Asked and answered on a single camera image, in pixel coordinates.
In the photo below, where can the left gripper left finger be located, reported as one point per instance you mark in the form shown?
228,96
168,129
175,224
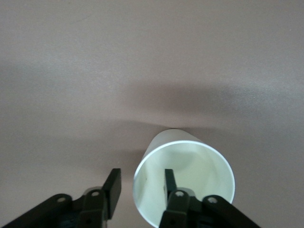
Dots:
95,206

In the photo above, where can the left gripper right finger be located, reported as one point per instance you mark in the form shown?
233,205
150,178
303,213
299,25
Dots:
180,209

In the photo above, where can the white plastic cup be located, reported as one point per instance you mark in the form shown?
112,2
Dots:
202,166

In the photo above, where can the brown table cover sheet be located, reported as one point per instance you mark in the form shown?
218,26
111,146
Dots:
118,59

